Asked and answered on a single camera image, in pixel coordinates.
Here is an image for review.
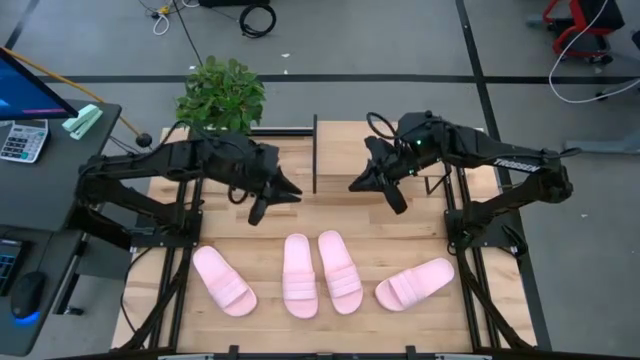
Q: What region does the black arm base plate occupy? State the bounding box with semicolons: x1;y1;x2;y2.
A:
130;208;204;249
444;208;521;250

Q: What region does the black office desk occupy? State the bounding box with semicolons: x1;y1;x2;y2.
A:
0;98;132;358

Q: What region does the mint green stapler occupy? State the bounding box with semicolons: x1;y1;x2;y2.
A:
61;103;104;141

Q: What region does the grey desk calculator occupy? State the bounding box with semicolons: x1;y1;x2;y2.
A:
0;118;50;164

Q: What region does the black box on floor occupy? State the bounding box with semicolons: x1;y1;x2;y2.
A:
197;0;271;8

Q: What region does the grey metal stand leg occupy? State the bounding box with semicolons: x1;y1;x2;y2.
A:
563;130;640;155

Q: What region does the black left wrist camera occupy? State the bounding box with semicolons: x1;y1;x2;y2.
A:
247;195;270;227

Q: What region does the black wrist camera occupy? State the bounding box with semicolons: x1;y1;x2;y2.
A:
247;195;270;227
382;180;409;216

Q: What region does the black backlit keyboard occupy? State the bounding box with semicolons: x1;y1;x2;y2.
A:
0;238;26;297

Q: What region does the thin black floor cable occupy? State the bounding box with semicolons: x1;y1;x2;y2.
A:
172;0;204;66

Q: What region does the short white cable loop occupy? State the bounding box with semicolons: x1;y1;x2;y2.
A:
151;10;172;37

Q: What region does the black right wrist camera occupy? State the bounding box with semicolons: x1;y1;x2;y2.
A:
382;180;409;216

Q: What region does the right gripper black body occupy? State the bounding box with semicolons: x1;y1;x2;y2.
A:
379;139;432;185

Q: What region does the long white floor cable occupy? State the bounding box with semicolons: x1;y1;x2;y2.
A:
548;0;640;105

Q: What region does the black computer mouse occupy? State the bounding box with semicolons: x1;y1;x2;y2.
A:
10;271;47;320

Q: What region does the black aluminium table frame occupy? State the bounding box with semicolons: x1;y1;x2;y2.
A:
112;117;551;360

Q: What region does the black frame wooden shelf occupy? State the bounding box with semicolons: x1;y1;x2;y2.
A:
312;113;459;197

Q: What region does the black computer monitor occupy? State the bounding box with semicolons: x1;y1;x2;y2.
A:
0;46;80;122

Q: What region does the pink rubber slide sandal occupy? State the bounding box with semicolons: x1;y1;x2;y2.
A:
374;257;456;313
192;244;259;318
281;233;320;320
317;229;365;316

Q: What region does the red frame black cart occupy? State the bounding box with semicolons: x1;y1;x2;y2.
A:
542;0;626;65

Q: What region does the coiled black cable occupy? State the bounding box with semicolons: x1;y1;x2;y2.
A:
238;3;277;39

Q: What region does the potted green plant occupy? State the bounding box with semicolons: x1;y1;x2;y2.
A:
174;54;267;136

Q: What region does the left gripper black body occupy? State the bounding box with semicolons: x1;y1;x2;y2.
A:
230;142;282;200

